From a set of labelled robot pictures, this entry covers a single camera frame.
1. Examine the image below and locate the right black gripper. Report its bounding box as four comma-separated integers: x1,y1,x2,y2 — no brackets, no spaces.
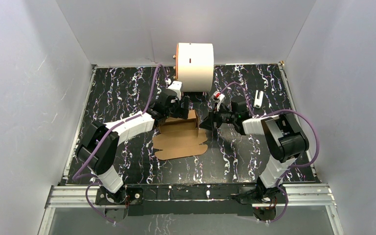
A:
198,102,237,132

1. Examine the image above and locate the brown cardboard box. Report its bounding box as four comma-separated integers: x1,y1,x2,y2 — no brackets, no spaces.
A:
153,110,208,161

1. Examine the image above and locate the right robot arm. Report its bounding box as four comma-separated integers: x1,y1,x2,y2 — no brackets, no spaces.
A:
199,100,309,204

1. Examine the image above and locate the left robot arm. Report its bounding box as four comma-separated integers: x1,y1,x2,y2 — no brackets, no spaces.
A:
72,89,190,204

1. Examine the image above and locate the small white plastic clip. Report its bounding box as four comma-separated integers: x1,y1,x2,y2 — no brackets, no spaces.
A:
253,90,264,109

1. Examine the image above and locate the white cylindrical drum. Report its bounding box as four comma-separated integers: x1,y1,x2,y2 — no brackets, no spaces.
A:
176,43,214,93

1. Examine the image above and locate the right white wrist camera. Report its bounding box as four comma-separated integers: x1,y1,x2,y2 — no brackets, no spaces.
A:
211,91,225,112

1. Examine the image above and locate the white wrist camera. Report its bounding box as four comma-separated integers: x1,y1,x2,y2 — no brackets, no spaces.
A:
211,91,225,112
165,78,183,99

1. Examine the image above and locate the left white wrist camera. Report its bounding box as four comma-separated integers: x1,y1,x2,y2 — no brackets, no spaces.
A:
165,78,183,99

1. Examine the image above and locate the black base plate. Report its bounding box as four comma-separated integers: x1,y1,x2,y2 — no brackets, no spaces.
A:
95,183,285,220

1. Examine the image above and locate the aluminium frame rail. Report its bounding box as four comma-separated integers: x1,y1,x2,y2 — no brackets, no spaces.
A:
39,183,344,235

